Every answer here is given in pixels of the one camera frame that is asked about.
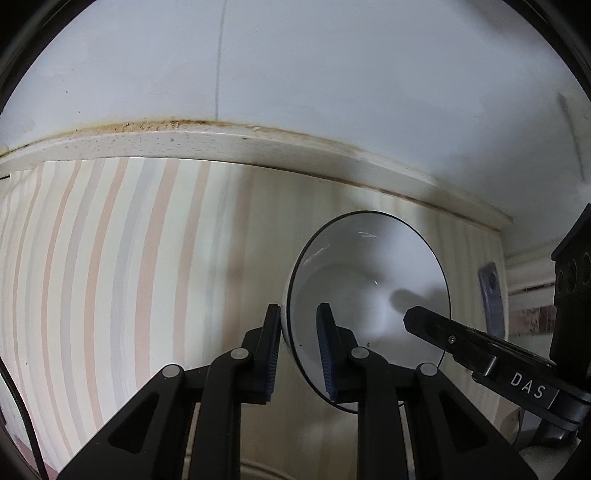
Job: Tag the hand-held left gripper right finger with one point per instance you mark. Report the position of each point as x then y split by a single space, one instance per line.
325 350

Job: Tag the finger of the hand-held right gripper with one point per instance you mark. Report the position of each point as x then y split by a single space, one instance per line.
434 327

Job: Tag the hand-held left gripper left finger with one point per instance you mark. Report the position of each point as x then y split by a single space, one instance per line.
272 350

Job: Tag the white bowl dark rim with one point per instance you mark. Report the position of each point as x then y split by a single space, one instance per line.
369 267

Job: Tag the blue smartphone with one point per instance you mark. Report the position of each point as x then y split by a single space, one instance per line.
491 295

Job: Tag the striped tablecloth with cat print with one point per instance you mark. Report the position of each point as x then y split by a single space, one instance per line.
115 277

